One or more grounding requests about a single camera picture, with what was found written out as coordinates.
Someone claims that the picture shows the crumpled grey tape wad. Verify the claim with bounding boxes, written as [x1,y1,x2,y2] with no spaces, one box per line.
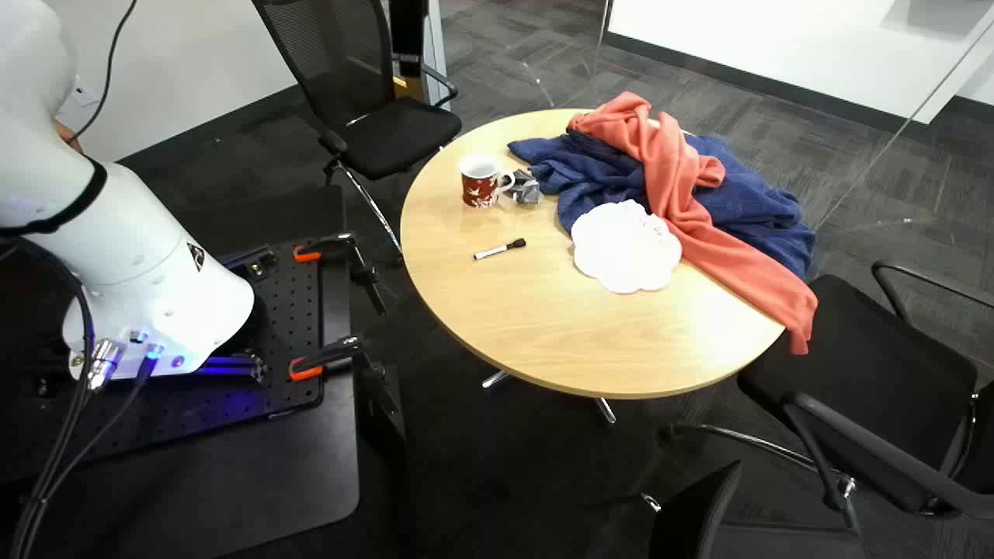
[507,171,540,205]

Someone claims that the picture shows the orange black clamp lower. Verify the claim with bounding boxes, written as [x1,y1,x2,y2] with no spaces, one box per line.
[286,335,361,382]

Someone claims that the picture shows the orange black clamp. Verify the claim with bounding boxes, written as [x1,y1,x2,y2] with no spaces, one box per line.
[247,232,357,264]
[286,335,361,382]

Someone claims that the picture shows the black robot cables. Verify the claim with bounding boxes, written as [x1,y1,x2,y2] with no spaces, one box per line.
[5,277,157,559]

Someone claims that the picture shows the black office chair near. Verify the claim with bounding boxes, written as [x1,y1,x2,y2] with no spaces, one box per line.
[660,257,994,522]

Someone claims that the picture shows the black office chair far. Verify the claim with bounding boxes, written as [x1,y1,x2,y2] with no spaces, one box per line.
[247,0,467,184]

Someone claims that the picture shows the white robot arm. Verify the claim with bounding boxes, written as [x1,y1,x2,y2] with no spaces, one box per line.
[0,0,255,386]

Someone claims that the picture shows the orange black clamp upper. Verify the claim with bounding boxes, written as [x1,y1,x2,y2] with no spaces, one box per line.
[247,232,357,264]

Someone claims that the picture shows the black perforated mounting board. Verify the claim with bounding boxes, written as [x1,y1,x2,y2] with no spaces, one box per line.
[92,243,337,458]

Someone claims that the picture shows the red and white mug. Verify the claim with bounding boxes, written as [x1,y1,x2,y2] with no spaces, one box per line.
[458,157,513,207]

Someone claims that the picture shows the black and white brush pen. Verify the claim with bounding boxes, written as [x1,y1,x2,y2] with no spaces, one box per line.
[469,239,529,261]

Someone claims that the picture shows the white lace doily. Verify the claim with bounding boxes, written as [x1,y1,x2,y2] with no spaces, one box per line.
[571,202,683,294]

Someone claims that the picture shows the orange cloth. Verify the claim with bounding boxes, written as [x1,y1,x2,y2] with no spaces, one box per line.
[569,93,817,354]

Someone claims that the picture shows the black office chair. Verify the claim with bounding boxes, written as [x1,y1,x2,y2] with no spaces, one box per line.
[247,0,467,184]
[660,257,994,522]

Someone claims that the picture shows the round wooden table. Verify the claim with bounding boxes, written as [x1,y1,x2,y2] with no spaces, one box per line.
[401,110,781,402]

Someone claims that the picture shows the blue cloth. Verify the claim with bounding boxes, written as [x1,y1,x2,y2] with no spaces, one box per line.
[509,133,813,277]

